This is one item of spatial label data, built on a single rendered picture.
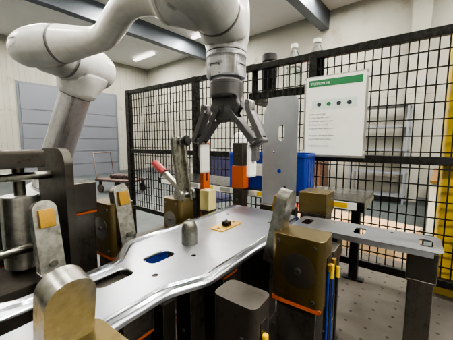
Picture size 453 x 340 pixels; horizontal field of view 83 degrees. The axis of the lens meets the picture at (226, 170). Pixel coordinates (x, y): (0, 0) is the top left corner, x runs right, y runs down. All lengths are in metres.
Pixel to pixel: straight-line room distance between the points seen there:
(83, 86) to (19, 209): 0.55
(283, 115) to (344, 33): 6.50
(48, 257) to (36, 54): 0.56
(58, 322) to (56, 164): 0.36
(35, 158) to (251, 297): 0.41
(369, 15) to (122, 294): 7.13
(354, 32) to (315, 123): 6.18
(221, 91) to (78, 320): 0.46
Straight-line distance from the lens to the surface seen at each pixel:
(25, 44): 0.91
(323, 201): 0.76
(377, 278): 1.17
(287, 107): 0.82
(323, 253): 0.45
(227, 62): 0.58
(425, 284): 0.67
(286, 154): 0.81
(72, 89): 1.02
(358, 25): 7.24
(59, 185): 0.56
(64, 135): 1.07
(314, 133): 1.07
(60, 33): 0.85
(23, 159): 0.53
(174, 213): 0.70
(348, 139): 1.04
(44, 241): 0.52
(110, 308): 0.38
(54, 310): 0.24
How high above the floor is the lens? 1.20
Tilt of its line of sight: 6 degrees down
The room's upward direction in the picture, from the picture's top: straight up
